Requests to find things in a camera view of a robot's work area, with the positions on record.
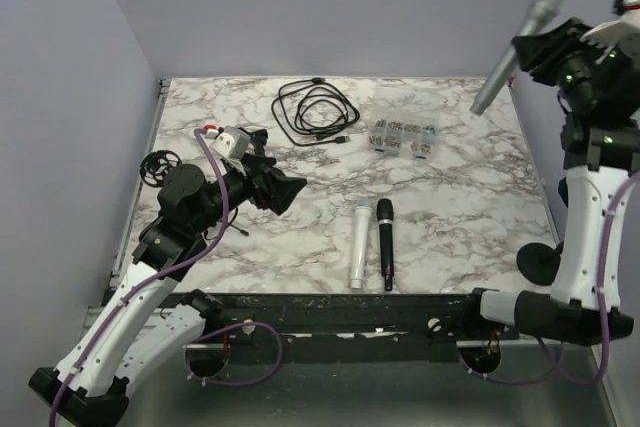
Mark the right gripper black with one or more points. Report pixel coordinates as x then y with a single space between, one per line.
541 53

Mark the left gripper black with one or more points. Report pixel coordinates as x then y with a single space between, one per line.
281 189

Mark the white microphone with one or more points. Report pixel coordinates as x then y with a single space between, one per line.
358 254

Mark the black tripod mic stand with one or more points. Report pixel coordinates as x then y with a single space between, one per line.
160 169

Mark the black microphone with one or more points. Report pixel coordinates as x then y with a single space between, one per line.
385 219

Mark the black round-base mic stand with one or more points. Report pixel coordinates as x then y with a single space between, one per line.
258 140

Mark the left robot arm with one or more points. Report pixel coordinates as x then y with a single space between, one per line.
94 383

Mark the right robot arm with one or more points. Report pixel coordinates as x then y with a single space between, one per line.
596 70

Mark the clear plastic screw box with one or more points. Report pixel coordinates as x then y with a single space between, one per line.
404 122

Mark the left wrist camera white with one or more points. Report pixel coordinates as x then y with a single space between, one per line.
229 143

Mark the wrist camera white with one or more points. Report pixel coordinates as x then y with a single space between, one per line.
229 143
624 30

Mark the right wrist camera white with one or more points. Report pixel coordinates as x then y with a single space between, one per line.
624 30

